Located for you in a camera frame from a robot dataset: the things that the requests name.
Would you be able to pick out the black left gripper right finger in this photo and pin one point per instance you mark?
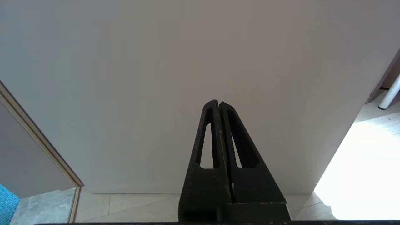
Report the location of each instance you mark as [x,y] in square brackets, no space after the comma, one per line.
[259,193]

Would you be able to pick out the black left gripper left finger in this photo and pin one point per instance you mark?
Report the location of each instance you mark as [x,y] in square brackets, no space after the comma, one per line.
[203,193]

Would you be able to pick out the beige door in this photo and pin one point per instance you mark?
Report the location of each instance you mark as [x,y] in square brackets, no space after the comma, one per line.
[156,62]

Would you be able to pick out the white round table leg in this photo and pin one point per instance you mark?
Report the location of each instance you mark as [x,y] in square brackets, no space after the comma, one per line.
[390,95]

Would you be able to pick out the cream shelf cabinet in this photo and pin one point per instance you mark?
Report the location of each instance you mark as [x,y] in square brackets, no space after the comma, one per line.
[386,81]

